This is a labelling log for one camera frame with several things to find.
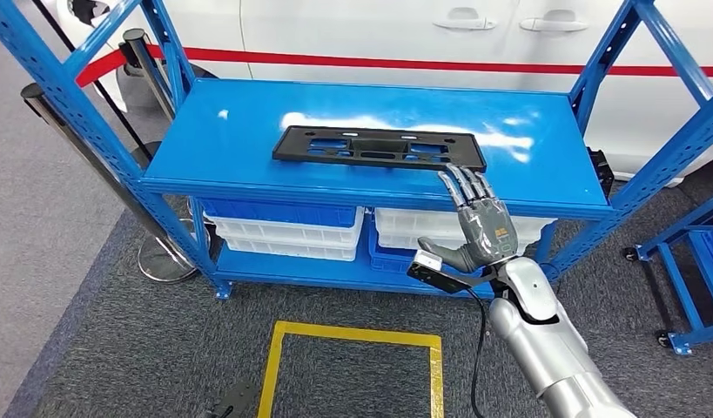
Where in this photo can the chrome stanchion post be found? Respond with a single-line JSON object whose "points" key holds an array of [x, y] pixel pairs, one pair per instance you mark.
{"points": [[142, 57], [166, 259]]}

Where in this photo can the red barrier belt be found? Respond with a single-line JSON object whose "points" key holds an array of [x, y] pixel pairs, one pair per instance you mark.
{"points": [[390, 62]]}

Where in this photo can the yellow floor tape square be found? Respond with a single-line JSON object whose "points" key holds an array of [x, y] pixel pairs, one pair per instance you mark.
{"points": [[356, 333]]}

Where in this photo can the thin black stanchion post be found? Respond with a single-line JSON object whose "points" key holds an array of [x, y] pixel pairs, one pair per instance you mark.
{"points": [[121, 118]]}

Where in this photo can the blue wheeled metal rack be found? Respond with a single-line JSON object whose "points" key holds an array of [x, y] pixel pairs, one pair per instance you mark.
{"points": [[676, 294]]}

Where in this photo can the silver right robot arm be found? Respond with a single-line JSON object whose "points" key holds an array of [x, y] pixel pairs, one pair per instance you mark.
{"points": [[540, 346]]}

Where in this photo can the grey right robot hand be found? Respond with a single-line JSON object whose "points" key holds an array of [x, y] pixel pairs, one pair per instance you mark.
{"points": [[486, 231]]}

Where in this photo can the long black plastic part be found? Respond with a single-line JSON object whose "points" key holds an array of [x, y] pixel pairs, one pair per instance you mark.
{"points": [[292, 151]]}

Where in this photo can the blue metal shelf rack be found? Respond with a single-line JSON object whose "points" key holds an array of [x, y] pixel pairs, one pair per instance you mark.
{"points": [[246, 144]]}

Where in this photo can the white car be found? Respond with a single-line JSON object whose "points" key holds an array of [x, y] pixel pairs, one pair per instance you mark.
{"points": [[362, 29]]}

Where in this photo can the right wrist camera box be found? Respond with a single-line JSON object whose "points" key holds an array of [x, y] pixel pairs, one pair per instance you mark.
{"points": [[428, 262]]}

